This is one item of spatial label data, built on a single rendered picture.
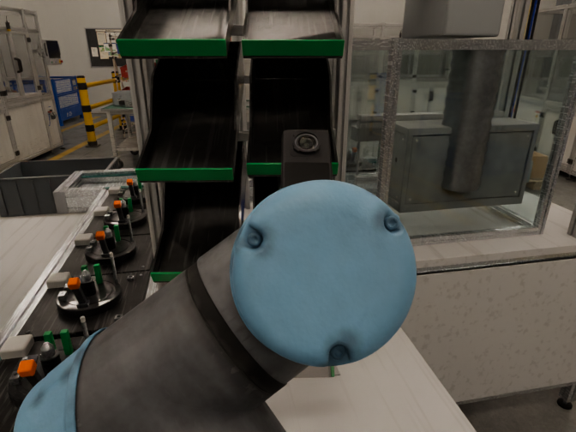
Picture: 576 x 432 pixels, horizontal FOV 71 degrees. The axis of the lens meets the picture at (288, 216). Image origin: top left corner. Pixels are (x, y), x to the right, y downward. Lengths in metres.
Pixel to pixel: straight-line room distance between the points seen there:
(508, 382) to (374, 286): 1.91
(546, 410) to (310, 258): 2.24
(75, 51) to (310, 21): 11.51
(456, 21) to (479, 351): 1.21
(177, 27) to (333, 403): 0.73
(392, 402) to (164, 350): 0.77
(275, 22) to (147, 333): 0.54
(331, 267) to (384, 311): 0.03
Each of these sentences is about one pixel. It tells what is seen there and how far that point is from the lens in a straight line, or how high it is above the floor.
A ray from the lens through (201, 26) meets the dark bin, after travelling 0.63.
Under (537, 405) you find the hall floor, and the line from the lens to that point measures 2.37.
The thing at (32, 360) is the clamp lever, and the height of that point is 1.07.
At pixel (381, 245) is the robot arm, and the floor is 1.45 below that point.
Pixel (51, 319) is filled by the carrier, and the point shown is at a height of 0.97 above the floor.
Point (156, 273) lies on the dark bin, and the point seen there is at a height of 1.21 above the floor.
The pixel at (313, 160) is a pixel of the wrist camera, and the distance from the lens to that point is 0.37.
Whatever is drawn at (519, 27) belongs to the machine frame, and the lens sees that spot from 2.20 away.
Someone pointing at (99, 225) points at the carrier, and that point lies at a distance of 1.52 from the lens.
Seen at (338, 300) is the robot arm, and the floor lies 1.43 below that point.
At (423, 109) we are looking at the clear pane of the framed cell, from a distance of 1.41.
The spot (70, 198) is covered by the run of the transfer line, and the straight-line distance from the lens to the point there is 1.99.
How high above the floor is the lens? 1.52
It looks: 22 degrees down
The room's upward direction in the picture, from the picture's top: straight up
